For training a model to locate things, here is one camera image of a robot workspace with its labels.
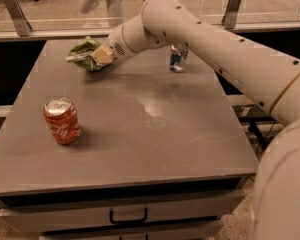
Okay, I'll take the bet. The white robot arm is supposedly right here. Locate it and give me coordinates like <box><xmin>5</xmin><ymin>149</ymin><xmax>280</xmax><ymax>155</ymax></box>
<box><xmin>92</xmin><ymin>0</ymin><xmax>300</xmax><ymax>240</ymax></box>

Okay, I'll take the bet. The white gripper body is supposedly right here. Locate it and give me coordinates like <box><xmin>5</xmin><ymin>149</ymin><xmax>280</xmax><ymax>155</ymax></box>
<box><xmin>105</xmin><ymin>25</ymin><xmax>136</xmax><ymax>63</ymax></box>

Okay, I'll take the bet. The black table leg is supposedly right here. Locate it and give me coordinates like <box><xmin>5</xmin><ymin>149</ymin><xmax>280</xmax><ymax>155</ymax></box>
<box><xmin>248</xmin><ymin>121</ymin><xmax>269</xmax><ymax>150</ymax></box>

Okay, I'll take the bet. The silver blue energy drink can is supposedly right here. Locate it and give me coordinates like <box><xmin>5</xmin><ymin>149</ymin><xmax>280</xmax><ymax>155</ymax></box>
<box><xmin>169</xmin><ymin>44</ymin><xmax>188</xmax><ymax>73</ymax></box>

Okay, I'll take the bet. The grey lower drawer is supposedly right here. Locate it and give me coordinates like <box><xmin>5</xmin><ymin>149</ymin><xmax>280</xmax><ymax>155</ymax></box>
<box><xmin>39</xmin><ymin>220</ymin><xmax>223</xmax><ymax>240</ymax></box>

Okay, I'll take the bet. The black drawer handle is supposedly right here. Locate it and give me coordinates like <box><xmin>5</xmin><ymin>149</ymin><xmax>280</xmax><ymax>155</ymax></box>
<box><xmin>109</xmin><ymin>208</ymin><xmax>148</xmax><ymax>225</ymax></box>

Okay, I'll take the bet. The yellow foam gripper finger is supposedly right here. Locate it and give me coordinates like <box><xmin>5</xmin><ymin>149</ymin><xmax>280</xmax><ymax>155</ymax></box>
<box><xmin>91</xmin><ymin>45</ymin><xmax>114</xmax><ymax>65</ymax></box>

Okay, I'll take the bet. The right metal railing bracket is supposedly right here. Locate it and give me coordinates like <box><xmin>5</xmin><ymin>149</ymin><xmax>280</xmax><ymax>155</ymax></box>
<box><xmin>222</xmin><ymin>0</ymin><xmax>242</xmax><ymax>29</ymax></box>

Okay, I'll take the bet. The left metal railing bracket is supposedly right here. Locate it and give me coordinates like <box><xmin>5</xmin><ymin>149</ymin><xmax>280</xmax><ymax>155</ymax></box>
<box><xmin>2</xmin><ymin>0</ymin><xmax>32</xmax><ymax>37</ymax></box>

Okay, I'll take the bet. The grey drawer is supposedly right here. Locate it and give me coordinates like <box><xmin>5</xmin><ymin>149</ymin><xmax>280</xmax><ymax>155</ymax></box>
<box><xmin>0</xmin><ymin>189</ymin><xmax>244</xmax><ymax>233</ymax></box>
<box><xmin>39</xmin><ymin>220</ymin><xmax>223</xmax><ymax>240</ymax></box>

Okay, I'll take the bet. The red soda can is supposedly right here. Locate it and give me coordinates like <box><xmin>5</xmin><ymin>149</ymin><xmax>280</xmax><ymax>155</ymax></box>
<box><xmin>43</xmin><ymin>98</ymin><xmax>81</xmax><ymax>145</ymax></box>

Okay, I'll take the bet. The grey upper drawer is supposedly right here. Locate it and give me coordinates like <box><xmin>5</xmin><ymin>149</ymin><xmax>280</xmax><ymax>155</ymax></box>
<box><xmin>0</xmin><ymin>189</ymin><xmax>244</xmax><ymax>233</ymax></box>

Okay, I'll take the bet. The green jalapeno chip bag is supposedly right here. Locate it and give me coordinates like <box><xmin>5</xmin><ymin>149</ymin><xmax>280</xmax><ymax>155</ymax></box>
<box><xmin>66</xmin><ymin>36</ymin><xmax>103</xmax><ymax>72</ymax></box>

